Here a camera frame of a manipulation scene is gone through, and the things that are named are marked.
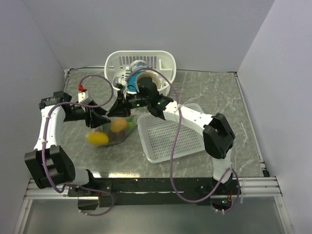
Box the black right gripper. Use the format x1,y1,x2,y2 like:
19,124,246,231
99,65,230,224
108,90,150,118

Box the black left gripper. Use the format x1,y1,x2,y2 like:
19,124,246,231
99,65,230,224
63,100,111,128

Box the orange fake fruit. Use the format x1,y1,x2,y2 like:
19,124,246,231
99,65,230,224
110,118,128,133

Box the green fake pepper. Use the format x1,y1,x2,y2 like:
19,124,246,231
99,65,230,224
126,116,136,130

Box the polka dot zip top bag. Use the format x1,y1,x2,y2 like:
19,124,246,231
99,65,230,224
85,117,137,146

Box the yellow fake lemon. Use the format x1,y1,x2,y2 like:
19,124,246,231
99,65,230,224
85,132,109,145

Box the purple fake grapes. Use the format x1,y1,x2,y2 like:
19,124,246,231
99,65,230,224
106,130,129,144

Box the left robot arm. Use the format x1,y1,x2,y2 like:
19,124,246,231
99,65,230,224
24,91,110,196

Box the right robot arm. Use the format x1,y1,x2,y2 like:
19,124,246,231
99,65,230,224
108,73,235,194

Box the blue dotted plate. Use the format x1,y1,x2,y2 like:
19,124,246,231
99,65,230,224
127,72,139,93

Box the white perforated tray basket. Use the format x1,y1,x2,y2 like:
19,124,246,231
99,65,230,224
137,113,204,163

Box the beige ceramic bowl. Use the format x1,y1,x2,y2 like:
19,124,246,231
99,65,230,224
136,71,161,90

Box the blue white patterned bowl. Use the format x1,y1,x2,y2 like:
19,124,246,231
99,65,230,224
129,59,147,73

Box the white round dish basket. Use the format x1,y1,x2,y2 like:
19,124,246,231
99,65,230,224
104,50,176,95

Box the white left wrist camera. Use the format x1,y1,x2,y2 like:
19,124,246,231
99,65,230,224
78,91,89,105

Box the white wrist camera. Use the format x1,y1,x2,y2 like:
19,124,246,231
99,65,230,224
78,91,89,105
113,77,128,89

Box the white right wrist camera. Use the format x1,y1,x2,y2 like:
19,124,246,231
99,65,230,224
113,77,128,89

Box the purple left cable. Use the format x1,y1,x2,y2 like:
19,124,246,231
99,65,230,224
41,75,115,217

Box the purple cable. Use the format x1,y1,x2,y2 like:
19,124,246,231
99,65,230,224
41,75,115,217
125,67,241,214

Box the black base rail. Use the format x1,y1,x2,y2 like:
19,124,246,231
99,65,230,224
68,177,241,211

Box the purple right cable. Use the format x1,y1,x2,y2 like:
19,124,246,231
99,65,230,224
125,67,241,214

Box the aluminium frame rail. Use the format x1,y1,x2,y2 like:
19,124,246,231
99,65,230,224
239,177,282,197

